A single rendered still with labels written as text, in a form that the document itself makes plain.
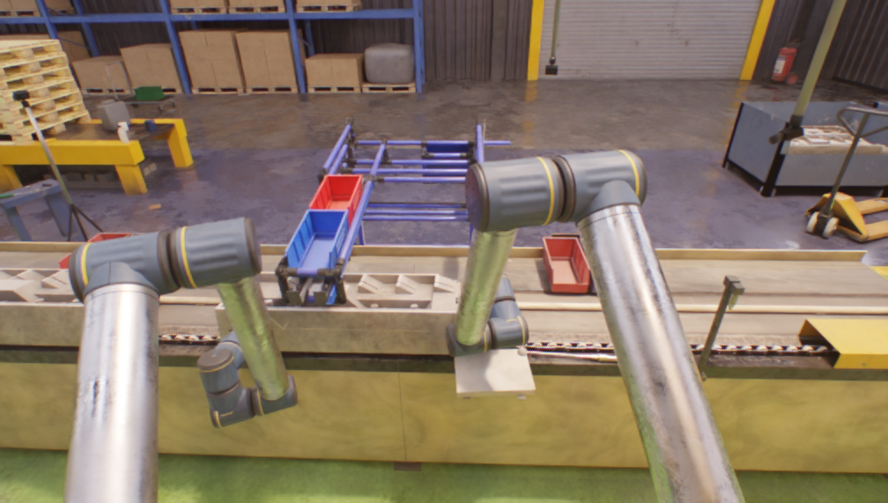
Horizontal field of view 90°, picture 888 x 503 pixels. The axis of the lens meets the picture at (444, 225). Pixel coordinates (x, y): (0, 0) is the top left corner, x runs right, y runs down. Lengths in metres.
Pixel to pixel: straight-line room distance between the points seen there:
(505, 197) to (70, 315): 1.99
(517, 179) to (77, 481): 0.92
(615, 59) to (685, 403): 11.67
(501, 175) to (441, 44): 11.01
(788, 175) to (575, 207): 5.33
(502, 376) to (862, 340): 1.51
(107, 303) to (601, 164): 1.05
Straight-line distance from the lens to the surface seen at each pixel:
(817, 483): 3.10
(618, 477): 2.67
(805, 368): 2.41
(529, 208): 0.91
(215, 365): 1.65
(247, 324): 1.35
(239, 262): 1.14
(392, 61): 10.49
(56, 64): 7.55
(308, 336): 1.97
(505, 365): 1.90
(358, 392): 2.14
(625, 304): 0.92
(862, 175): 6.70
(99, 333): 1.11
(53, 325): 2.53
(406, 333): 1.87
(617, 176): 0.99
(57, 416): 2.98
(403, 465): 2.58
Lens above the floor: 2.16
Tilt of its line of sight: 29 degrees down
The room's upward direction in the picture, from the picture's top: 1 degrees counter-clockwise
